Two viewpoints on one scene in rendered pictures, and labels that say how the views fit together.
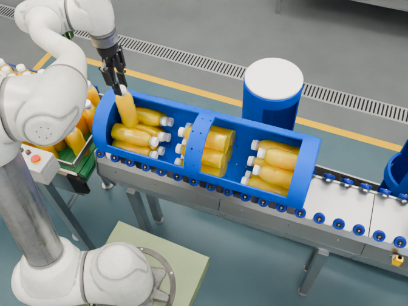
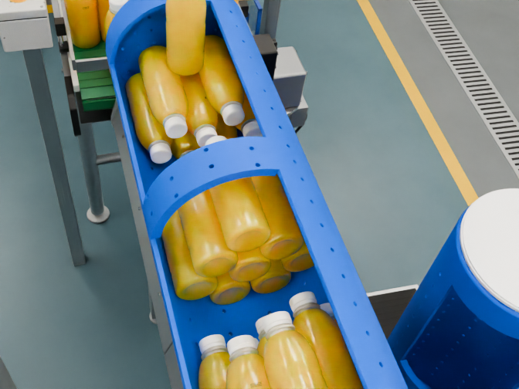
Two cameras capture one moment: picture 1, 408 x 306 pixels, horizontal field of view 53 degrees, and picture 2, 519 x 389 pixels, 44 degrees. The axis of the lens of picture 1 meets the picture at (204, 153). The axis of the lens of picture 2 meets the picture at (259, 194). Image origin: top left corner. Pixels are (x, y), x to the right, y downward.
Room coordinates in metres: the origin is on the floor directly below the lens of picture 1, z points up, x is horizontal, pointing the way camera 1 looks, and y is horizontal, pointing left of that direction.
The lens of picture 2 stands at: (0.55, -0.44, 1.93)
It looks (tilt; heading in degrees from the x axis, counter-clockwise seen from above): 52 degrees down; 42
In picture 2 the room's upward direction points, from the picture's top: 9 degrees clockwise
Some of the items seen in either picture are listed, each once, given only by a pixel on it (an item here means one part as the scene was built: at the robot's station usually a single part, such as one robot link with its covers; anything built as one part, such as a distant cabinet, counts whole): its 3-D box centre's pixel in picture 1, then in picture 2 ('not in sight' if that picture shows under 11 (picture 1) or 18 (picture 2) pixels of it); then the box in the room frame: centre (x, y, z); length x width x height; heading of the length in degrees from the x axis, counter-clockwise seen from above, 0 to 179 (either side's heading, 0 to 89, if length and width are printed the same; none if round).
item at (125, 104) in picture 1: (126, 107); (185, 24); (1.12, 0.30, 1.22); 0.07 x 0.07 x 0.18
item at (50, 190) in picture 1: (71, 221); (58, 167); (1.00, 0.72, 0.50); 0.04 x 0.04 x 1.00; 66
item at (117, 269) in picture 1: (119, 272); not in sight; (0.43, 0.28, 1.23); 0.18 x 0.16 x 0.22; 90
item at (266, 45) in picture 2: not in sight; (255, 61); (1.38, 0.38, 0.95); 0.10 x 0.07 x 0.10; 156
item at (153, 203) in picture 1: (152, 197); not in sight; (1.22, 0.33, 0.31); 0.06 x 0.06 x 0.63; 66
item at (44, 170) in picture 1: (30, 163); (21, 1); (1.00, 0.72, 1.05); 0.20 x 0.10 x 0.10; 66
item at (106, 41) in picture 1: (103, 34); not in sight; (1.11, 0.30, 1.57); 0.09 x 0.09 x 0.06
